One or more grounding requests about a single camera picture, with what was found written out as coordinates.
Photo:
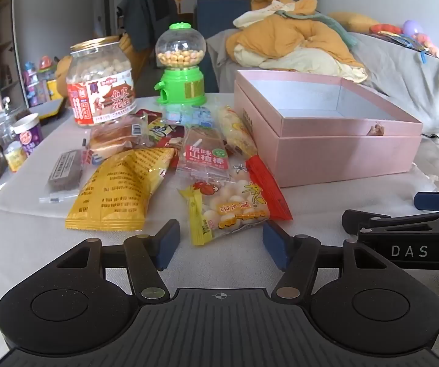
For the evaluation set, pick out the purple paper cup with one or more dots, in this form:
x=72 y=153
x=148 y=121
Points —
x=28 y=133

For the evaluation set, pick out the empty glass jar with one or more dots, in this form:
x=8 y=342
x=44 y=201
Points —
x=7 y=122

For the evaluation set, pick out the orange quilt pile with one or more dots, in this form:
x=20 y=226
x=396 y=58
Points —
x=280 y=34

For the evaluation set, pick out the yellow edged flat box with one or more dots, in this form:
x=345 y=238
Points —
x=51 y=107

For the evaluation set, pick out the white rice stick packet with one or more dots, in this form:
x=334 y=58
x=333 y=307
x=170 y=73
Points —
x=234 y=130

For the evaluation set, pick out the grey sofa cover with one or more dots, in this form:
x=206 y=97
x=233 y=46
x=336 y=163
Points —
x=395 y=68

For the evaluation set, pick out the colourful toy bottles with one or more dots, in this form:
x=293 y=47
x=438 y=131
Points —
x=38 y=80

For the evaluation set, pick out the blue cabinet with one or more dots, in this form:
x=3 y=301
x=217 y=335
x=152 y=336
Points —
x=219 y=15

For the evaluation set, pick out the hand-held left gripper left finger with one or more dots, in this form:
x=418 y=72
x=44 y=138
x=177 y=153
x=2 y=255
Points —
x=168 y=244

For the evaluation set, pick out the dark jacket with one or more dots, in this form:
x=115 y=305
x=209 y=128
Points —
x=147 y=11

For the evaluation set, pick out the clear packet of white balls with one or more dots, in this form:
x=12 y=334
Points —
x=231 y=202

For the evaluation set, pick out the red label peanut jar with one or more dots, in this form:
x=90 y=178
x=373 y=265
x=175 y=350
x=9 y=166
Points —
x=101 y=95

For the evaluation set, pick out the yellow pillow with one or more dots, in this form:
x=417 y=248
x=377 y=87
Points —
x=353 y=21

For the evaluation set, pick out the green gumball dispenser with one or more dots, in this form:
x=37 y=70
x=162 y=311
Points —
x=181 y=84

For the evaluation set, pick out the blue candy packet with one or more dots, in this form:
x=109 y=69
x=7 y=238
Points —
x=189 y=115

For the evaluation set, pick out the clear bread packet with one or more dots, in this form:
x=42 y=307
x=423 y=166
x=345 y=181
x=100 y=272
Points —
x=112 y=137

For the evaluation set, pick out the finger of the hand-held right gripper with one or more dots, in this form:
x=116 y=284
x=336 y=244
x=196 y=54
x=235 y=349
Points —
x=395 y=224
x=433 y=201

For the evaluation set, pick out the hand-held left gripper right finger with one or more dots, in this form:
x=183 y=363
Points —
x=275 y=244

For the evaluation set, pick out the clear red label stick packet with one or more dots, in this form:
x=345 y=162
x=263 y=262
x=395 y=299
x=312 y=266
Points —
x=204 y=156

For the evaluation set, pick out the brown bar in clear wrap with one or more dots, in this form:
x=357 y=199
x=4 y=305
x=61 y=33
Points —
x=64 y=168

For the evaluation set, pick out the pink cardboard box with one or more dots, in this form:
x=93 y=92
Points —
x=338 y=153

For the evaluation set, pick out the small yellow cup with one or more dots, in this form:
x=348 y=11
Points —
x=15 y=156

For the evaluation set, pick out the yellow snack bag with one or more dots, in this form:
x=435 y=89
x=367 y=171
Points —
x=120 y=187

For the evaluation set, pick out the colourful toys pile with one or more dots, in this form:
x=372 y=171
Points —
x=414 y=36

